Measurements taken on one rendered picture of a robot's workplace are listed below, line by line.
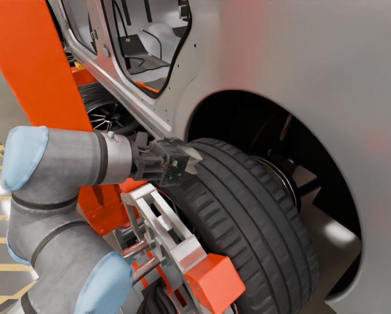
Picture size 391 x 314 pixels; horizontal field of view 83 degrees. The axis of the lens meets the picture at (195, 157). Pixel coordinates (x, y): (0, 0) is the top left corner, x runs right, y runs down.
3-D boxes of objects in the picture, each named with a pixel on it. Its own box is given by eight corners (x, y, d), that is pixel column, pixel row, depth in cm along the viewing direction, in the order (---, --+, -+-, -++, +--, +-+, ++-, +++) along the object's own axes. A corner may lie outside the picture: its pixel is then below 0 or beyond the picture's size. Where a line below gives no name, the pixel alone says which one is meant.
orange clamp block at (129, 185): (148, 182, 69) (136, 156, 69) (125, 194, 66) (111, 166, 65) (143, 182, 75) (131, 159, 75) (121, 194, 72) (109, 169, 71)
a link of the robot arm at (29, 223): (26, 290, 32) (34, 221, 28) (-5, 242, 37) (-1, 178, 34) (86, 258, 40) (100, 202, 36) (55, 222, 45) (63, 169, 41)
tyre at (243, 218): (365, 218, 43) (177, 109, 86) (292, 304, 32) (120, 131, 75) (292, 327, 83) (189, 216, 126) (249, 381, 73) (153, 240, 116)
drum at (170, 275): (192, 283, 74) (192, 265, 65) (133, 331, 64) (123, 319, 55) (169, 250, 82) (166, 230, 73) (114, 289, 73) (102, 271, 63)
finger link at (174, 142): (187, 159, 53) (156, 158, 47) (183, 156, 54) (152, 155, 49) (193, 141, 52) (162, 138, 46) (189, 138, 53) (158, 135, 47)
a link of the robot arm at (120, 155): (86, 169, 43) (95, 121, 40) (111, 169, 46) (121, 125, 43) (101, 195, 37) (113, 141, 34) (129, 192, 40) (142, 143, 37)
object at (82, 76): (98, 81, 258) (89, 49, 235) (49, 93, 234) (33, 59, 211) (93, 76, 268) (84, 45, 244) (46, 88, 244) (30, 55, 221)
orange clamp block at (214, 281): (225, 280, 50) (247, 289, 42) (197, 304, 46) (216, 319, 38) (209, 252, 50) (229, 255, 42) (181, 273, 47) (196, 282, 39)
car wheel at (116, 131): (67, 142, 212) (56, 122, 196) (116, 112, 254) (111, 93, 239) (118, 167, 187) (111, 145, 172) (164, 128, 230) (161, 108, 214)
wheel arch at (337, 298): (372, 250, 86) (517, 124, 47) (329, 308, 72) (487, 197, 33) (226, 144, 135) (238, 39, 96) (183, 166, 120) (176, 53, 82)
